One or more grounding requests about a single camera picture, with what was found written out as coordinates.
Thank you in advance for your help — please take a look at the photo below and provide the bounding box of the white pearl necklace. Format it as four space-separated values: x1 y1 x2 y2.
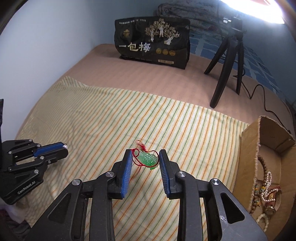
260 171 282 204

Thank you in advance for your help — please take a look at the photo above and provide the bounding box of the brown wooden bead necklace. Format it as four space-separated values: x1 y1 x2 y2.
248 155 269 215

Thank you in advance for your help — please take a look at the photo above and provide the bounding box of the green jade pendant red cord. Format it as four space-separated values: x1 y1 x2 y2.
131 139 160 171

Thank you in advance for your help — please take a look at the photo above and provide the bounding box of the red strap wristwatch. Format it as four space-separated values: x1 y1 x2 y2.
263 186 281 216

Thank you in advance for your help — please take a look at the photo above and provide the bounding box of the striped yellow cloth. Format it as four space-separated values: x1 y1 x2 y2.
16 75 249 241

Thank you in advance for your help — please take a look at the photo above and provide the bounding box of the cardboard box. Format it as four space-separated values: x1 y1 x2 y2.
233 116 295 240

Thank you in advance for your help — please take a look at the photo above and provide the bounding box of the tan bed sheet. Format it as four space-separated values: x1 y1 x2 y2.
64 44 294 132

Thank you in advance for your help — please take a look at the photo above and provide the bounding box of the black snack bag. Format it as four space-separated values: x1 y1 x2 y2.
114 16 190 69

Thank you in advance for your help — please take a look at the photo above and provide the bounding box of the blue patterned bedsheet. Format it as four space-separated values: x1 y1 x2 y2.
189 29 287 100

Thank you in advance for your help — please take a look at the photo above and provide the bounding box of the black tripod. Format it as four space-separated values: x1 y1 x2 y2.
204 17 244 108

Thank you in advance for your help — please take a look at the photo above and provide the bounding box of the folded floral quilt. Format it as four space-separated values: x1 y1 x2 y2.
157 1 231 35

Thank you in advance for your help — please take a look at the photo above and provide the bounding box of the black power cable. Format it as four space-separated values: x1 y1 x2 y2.
233 74 292 133

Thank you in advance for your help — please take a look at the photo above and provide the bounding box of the white ring light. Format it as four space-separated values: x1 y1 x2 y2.
222 0 285 25

